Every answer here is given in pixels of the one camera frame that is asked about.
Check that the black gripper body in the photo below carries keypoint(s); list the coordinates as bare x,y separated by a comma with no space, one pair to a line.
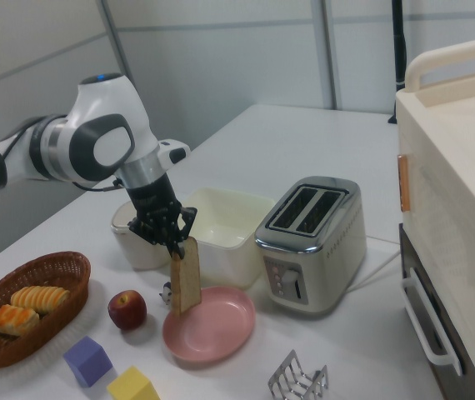
152,200

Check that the cream rectangular plastic container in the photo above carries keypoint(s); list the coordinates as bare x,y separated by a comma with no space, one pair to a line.
229,266

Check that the yellow foam cube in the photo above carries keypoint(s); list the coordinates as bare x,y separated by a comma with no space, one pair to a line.
131,385

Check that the long striped bread roll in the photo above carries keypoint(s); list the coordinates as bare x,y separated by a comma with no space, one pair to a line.
41,298

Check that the pink plate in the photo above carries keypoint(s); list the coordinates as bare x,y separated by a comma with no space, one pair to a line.
216,329

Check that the cream and brown countertop oven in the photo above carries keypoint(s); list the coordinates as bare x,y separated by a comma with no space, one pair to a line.
450,166

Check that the cream lidded canister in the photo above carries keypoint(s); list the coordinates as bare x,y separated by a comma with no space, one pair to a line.
137,254

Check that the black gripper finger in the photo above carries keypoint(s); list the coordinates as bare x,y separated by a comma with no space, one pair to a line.
154,231
189,218

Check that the chrome and cream toaster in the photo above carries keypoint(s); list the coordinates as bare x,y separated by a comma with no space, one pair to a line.
337,258

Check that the red apple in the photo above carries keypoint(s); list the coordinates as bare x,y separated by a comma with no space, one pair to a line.
127,312

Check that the metal toast rack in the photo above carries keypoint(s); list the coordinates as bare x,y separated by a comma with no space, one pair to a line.
282,367

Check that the brown wicker basket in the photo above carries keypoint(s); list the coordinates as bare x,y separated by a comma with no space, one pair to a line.
54,325

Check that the purple foam cube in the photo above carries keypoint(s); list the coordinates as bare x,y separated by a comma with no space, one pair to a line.
87,366

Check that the short orange-glazed bread roll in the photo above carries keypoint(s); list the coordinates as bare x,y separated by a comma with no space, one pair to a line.
14,321

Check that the black stand pole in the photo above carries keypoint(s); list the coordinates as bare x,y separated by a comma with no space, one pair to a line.
398,41

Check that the brown bread slice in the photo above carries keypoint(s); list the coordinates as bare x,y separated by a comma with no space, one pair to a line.
187,283

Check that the small panda figurine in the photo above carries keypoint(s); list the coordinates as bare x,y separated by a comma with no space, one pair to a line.
166,293

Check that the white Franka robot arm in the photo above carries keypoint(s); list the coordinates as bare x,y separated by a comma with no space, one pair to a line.
96,100

